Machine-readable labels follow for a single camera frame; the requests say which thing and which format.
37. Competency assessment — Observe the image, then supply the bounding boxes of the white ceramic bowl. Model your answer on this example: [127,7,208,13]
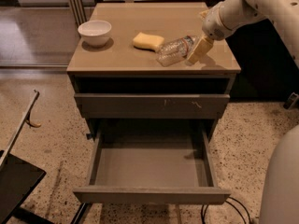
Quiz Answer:
[78,20,112,47]

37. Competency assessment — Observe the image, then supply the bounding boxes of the small dark floor object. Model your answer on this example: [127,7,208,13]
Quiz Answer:
[283,92,299,109]

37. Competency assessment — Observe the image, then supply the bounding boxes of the black cable on floor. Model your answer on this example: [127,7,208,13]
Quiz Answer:
[200,196,252,224]

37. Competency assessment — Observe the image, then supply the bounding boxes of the yellow sponge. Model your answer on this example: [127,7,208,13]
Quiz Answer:
[133,33,164,52]

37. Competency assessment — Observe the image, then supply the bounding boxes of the clear plastic water bottle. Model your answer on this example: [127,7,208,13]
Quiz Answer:
[157,35,198,67]

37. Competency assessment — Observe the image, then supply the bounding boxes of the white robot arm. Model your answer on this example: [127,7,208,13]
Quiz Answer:
[187,0,299,224]

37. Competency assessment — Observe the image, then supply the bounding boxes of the black tilted panel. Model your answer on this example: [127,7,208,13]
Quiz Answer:
[0,154,51,224]

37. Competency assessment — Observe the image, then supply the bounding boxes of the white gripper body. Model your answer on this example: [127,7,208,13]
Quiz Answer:
[202,3,234,40]

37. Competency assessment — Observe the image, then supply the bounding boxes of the closed grey upper drawer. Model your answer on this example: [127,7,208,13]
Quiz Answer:
[74,93,230,119]

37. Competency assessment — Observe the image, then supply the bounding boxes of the grey drawer cabinet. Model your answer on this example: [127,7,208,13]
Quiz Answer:
[67,3,240,134]

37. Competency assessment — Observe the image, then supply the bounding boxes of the open grey middle drawer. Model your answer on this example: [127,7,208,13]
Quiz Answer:
[74,130,230,205]

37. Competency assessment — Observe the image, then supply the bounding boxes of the grey metal bar with hook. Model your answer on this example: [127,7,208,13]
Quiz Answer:
[0,90,39,170]

